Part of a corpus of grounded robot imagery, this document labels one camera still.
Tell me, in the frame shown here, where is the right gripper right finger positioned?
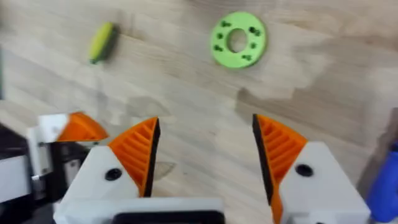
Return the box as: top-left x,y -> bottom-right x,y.
252,113 -> 371,224

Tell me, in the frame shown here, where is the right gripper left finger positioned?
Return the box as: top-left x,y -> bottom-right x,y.
62,116 -> 161,203

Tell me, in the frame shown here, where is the blue electric screwdriver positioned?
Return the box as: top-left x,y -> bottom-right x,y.
366,141 -> 398,223

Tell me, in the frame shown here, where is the yellow green toy vegetable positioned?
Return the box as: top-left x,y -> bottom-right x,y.
88,21 -> 120,65

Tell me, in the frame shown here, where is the green disc with holes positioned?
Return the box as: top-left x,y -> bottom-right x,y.
210,11 -> 267,69

